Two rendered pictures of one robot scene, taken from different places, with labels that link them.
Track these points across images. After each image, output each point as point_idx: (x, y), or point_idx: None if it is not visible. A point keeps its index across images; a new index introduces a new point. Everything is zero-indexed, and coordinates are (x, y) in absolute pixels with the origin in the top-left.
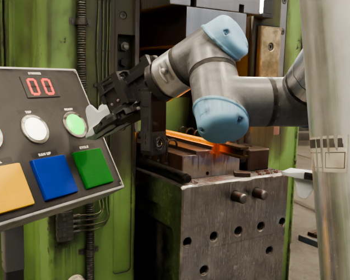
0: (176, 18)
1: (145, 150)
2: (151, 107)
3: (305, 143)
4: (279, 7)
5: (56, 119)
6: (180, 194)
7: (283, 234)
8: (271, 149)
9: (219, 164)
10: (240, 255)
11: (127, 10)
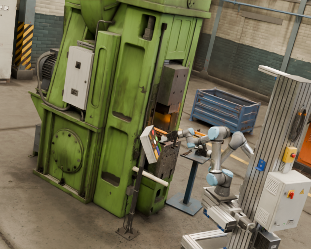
0: (166, 106)
1: (174, 146)
2: (176, 139)
3: None
4: None
5: (155, 138)
6: (163, 147)
7: (177, 154)
8: (173, 130)
9: None
10: (170, 160)
11: (154, 103)
